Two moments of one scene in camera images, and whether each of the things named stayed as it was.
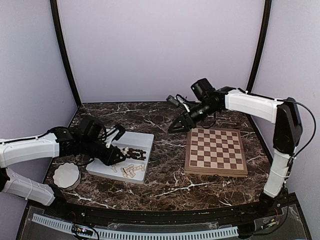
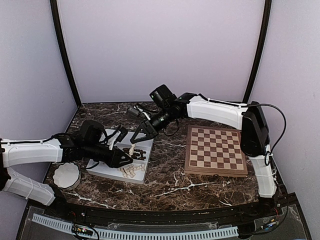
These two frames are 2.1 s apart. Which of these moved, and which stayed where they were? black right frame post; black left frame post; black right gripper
Moved: black right gripper
Stayed: black left frame post; black right frame post
